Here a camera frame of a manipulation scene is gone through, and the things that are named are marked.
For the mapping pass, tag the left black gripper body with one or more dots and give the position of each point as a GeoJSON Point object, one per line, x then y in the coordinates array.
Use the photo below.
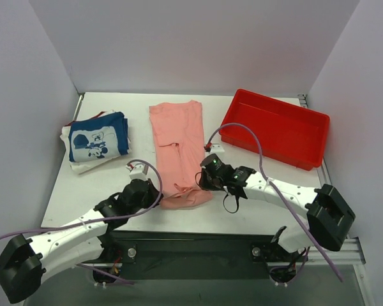
{"type": "Point", "coordinates": [152, 194]}

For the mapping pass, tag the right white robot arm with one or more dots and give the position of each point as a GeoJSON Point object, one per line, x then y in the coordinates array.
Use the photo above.
{"type": "Point", "coordinates": [249, 184]}

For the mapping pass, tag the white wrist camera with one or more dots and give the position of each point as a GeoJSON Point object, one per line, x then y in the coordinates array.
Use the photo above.
{"type": "Point", "coordinates": [213, 148]}
{"type": "Point", "coordinates": [137, 171]}

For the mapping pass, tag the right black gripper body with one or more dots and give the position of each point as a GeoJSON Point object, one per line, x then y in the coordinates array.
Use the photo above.
{"type": "Point", "coordinates": [205, 180]}

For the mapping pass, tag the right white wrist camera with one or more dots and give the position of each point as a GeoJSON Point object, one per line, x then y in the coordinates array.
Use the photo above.
{"type": "Point", "coordinates": [213, 148]}

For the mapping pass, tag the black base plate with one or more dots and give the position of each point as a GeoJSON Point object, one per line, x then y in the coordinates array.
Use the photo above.
{"type": "Point", "coordinates": [148, 255]}

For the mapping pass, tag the red plastic bin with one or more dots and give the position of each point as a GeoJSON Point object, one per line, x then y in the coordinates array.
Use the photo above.
{"type": "Point", "coordinates": [287, 133]}

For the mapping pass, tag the right aluminium frame rail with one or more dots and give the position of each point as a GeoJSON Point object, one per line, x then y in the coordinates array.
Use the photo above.
{"type": "Point", "coordinates": [331, 219]}

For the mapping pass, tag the folded blue printed t shirt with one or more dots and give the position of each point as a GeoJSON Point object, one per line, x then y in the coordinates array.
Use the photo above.
{"type": "Point", "coordinates": [95, 140]}

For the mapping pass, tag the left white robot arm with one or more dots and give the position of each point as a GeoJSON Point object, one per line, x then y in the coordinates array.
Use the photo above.
{"type": "Point", "coordinates": [26, 262]}

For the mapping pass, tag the folded white t shirt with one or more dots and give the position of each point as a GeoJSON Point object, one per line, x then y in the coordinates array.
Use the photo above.
{"type": "Point", "coordinates": [79, 165]}

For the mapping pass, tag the pink t shirt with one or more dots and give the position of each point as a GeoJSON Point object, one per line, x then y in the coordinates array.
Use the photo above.
{"type": "Point", "coordinates": [178, 136]}

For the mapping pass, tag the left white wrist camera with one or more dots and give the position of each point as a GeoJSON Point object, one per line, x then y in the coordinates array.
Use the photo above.
{"type": "Point", "coordinates": [137, 171]}

